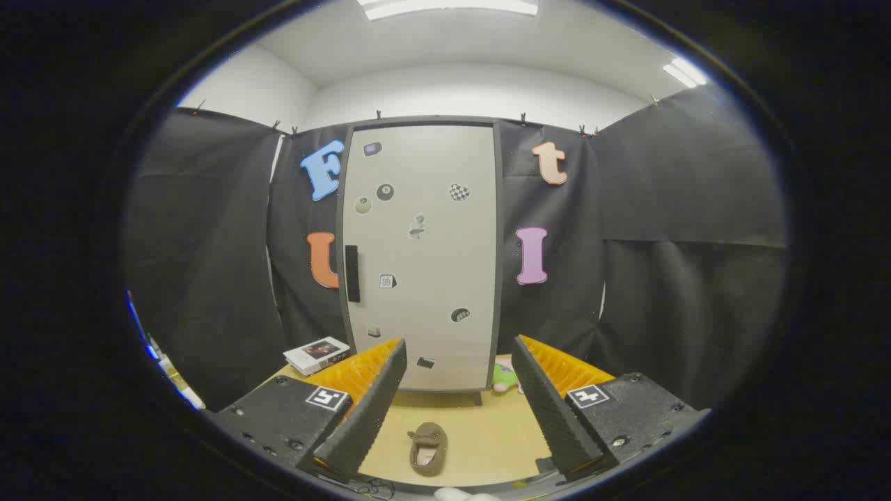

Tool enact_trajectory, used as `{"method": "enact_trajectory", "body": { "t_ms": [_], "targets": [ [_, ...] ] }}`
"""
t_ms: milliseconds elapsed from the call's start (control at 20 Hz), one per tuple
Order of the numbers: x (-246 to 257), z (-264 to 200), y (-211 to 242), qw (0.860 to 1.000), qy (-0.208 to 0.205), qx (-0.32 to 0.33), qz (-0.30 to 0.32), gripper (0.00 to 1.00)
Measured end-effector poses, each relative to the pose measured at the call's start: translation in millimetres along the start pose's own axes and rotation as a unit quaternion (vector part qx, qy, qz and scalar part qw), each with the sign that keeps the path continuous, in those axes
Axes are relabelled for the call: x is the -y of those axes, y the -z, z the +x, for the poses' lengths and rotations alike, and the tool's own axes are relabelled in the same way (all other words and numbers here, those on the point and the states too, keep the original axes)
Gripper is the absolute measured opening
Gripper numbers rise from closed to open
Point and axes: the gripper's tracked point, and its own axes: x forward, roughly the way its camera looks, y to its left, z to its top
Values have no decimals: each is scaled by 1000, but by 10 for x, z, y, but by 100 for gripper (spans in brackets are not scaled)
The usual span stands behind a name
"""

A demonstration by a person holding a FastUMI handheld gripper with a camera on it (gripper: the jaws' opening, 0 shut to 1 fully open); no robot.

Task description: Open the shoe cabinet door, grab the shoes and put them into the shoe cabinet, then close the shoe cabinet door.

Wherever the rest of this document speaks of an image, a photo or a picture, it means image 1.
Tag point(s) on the blue printed card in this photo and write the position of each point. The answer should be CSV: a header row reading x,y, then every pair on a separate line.
x,y
136,320

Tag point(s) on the white book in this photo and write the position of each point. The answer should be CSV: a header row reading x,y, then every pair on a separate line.
x,y
313,351

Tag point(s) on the black backdrop cloth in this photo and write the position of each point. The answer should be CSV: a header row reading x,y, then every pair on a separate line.
x,y
661,278

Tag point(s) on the pink and green plush toy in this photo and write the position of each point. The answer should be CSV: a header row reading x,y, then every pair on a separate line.
x,y
502,376

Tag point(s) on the white and yellow packet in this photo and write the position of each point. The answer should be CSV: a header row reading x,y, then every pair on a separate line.
x,y
189,398

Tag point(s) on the long ceiling light panel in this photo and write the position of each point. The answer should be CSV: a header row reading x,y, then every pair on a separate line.
x,y
445,7

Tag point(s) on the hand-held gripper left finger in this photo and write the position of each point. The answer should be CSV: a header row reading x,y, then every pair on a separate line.
x,y
369,417

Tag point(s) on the light grey shoe cabinet door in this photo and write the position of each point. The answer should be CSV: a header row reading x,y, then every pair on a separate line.
x,y
431,313

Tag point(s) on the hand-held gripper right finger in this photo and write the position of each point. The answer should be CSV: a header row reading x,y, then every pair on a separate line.
x,y
550,410

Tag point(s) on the grey shoe cabinet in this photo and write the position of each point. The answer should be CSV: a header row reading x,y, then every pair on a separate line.
x,y
498,278

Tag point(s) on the small ceiling light panel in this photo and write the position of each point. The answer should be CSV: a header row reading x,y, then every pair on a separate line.
x,y
686,72

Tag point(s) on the brown fuzzy shoe with bow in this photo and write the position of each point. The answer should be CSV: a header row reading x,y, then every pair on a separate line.
x,y
426,456

